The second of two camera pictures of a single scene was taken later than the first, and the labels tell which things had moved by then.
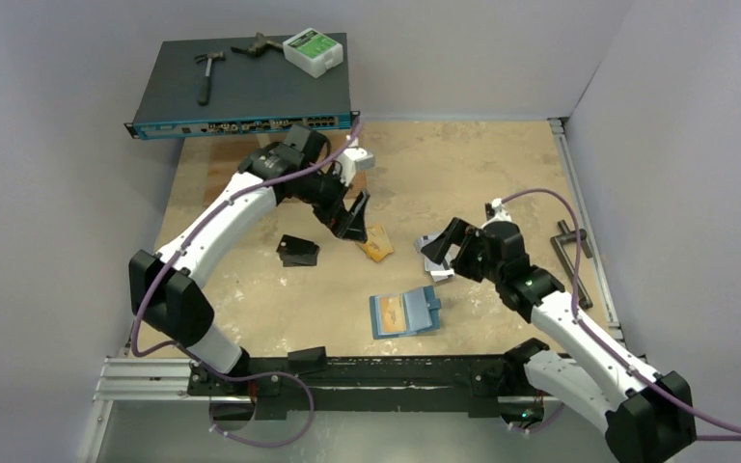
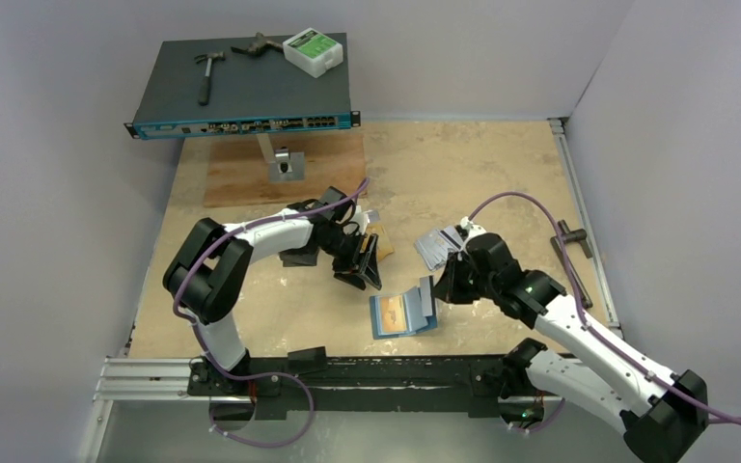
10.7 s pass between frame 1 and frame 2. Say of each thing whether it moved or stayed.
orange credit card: stayed
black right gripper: moved
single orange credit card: stayed
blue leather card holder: stayed
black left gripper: moved
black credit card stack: stayed
